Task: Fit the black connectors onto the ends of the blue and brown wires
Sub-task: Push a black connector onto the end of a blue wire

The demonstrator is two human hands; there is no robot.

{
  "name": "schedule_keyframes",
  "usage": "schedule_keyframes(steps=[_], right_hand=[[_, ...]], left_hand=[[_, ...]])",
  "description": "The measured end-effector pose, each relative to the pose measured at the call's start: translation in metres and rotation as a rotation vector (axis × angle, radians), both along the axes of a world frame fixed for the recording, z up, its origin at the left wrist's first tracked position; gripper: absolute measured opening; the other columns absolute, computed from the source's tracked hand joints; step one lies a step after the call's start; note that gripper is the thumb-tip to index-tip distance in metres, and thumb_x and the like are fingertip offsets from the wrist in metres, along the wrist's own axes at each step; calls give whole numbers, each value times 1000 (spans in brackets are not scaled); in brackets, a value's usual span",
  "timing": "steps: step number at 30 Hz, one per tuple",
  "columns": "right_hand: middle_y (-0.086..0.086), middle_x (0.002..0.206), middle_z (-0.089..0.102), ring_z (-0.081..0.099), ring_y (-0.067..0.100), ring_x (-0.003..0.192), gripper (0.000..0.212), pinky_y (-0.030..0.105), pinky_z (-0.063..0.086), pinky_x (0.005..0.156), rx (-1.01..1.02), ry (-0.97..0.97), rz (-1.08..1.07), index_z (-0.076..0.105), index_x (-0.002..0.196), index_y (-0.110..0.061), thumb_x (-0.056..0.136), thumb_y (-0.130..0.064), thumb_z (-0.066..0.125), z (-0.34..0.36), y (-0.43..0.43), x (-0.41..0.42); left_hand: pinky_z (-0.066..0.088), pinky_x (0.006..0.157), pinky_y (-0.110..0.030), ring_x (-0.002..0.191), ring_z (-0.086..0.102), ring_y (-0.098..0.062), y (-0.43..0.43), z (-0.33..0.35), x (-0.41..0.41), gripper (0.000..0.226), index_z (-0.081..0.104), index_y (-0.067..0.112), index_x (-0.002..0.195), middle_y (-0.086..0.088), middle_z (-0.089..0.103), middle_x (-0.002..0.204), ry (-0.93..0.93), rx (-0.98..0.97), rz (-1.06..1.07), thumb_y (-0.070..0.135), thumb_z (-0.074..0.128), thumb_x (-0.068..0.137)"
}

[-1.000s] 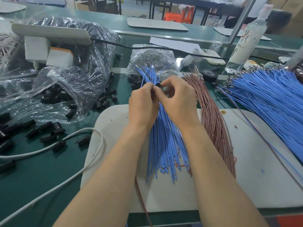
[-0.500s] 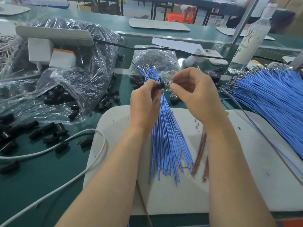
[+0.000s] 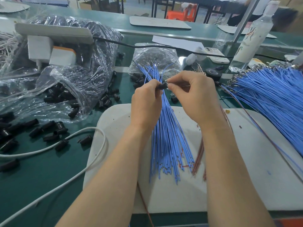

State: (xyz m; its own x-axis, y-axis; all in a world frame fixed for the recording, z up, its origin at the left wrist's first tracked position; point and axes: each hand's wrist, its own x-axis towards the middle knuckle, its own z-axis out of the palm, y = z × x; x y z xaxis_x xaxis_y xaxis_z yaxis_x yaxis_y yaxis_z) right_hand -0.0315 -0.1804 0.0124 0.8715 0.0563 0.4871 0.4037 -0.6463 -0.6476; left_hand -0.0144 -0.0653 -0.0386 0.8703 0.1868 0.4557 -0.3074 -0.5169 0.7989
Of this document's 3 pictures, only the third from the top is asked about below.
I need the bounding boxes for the person's left hand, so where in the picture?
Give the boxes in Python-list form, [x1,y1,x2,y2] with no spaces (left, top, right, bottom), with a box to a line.
[130,79,164,133]

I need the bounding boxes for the person's right hand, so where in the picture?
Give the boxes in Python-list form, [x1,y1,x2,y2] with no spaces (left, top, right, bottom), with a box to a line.
[167,71,228,131]

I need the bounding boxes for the large blue wire pile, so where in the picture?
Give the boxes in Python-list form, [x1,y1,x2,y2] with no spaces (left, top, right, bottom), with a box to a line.
[227,64,303,156]

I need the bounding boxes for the pile of black plastic caps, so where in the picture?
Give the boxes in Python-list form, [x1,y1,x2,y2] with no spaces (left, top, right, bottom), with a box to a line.
[0,71,181,173]

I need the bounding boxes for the person's left forearm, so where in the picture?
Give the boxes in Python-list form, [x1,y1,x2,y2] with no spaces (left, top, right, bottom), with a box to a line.
[56,125,159,227]

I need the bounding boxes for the person's right forearm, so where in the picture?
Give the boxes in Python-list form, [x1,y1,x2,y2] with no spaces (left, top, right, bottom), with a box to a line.
[201,123,275,227]

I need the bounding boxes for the black tape roll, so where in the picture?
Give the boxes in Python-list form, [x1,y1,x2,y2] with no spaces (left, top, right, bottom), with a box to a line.
[205,67,222,79]

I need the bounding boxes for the white computer mouse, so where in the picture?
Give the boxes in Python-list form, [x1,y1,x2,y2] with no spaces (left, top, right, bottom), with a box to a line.
[185,53,197,66]

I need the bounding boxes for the white flat device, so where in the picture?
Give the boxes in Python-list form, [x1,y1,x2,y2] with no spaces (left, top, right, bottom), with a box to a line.
[198,46,230,64]

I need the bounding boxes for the small clear plastic bag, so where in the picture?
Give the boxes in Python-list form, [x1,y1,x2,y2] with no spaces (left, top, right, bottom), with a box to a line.
[129,43,181,81]

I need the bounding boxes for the white paper sheet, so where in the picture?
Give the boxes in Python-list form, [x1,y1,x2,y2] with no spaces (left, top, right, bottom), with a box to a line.
[152,35,205,52]

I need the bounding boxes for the large clear plastic bag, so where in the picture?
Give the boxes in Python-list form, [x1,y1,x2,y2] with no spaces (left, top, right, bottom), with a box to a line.
[0,15,124,122]

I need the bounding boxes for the white flat tray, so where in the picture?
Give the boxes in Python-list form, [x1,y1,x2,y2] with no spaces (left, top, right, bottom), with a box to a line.
[129,15,192,30]
[218,25,277,39]
[0,1,30,13]

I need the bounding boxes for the white spray bottle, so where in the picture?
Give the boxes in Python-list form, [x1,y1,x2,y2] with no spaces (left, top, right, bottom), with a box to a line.
[229,0,281,73]

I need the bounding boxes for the orange plastic stool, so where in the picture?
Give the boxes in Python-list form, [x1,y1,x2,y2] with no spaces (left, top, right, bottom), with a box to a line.
[167,3,197,22]

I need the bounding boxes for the white orange charger adapter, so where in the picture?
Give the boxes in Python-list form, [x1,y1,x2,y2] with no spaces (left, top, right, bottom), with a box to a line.
[49,46,76,67]

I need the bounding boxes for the white work board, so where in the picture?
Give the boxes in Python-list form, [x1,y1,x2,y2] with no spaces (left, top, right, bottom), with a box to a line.
[83,103,303,213]

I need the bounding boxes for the white power strip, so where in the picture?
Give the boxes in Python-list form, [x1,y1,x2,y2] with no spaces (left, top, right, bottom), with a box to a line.
[14,22,94,44]

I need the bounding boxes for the cardboard boxes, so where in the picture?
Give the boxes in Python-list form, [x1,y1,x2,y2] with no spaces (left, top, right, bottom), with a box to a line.
[277,0,303,10]

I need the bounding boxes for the blue table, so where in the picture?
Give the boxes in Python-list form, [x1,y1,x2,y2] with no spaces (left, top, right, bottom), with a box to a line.
[19,0,69,7]

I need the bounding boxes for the orange plastic crate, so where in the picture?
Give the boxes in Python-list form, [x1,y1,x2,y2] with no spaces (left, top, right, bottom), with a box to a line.
[279,216,303,227]

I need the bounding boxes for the black power cord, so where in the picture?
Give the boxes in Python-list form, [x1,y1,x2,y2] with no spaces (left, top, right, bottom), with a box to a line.
[94,37,233,60]

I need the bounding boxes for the slanted metal frame post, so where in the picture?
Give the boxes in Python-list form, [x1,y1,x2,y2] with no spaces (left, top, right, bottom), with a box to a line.
[233,0,262,43]

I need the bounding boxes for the long black-frame table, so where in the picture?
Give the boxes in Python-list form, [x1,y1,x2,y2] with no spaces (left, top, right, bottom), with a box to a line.
[151,0,247,23]

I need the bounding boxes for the short metal frame post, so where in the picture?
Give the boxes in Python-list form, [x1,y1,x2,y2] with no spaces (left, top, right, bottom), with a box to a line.
[293,50,303,67]

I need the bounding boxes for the white charging cable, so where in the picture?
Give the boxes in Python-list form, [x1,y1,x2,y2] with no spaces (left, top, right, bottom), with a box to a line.
[0,126,109,227]

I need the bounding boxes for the bundle of stripped brown wires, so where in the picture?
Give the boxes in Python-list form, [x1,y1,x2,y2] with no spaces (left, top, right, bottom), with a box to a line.
[0,32,17,62]

